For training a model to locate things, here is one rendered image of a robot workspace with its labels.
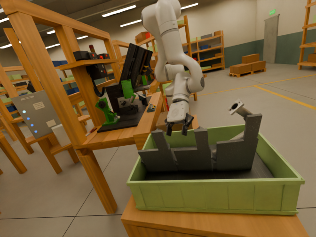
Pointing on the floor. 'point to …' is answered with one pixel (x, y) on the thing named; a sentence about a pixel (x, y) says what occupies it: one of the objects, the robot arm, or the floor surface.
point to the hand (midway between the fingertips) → (176, 133)
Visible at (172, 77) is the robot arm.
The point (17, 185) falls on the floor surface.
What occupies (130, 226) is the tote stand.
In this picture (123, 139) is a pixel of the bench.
